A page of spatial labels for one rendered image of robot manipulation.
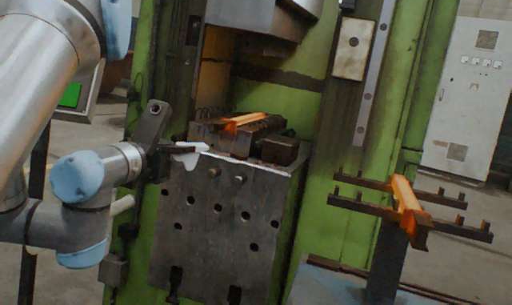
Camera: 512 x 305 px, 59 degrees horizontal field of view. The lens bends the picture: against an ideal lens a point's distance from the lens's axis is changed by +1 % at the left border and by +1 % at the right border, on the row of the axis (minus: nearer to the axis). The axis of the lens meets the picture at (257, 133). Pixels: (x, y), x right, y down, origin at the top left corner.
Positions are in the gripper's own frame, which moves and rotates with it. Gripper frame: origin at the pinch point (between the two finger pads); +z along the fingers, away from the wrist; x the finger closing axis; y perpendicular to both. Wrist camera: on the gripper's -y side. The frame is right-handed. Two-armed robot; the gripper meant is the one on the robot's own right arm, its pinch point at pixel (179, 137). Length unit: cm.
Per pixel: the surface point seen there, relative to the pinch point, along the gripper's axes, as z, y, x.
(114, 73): 556, 55, -407
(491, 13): 605, -126, 137
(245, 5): 30.7, -33.5, -1.0
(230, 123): 28.6, -0.5, 1.3
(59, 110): 12.5, 4.0, -43.4
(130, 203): 41, 37, -35
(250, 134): 30.6, 1.8, 7.1
